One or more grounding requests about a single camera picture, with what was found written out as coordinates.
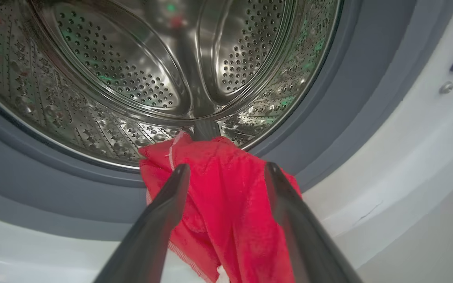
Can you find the white front-load washing machine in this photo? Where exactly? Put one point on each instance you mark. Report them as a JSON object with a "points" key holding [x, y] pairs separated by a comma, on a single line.
{"points": [[407, 165]]}

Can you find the washing machine drum with clothes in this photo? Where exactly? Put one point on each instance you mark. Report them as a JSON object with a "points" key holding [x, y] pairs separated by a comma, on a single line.
{"points": [[132, 70]]}

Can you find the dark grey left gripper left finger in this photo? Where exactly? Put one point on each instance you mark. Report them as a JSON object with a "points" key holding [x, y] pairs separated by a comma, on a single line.
{"points": [[148, 236]]}

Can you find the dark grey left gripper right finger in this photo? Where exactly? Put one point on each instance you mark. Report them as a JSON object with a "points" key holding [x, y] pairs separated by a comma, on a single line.
{"points": [[309, 243]]}

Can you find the red cloth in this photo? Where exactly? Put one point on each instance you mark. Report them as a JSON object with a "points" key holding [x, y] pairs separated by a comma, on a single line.
{"points": [[230, 212]]}

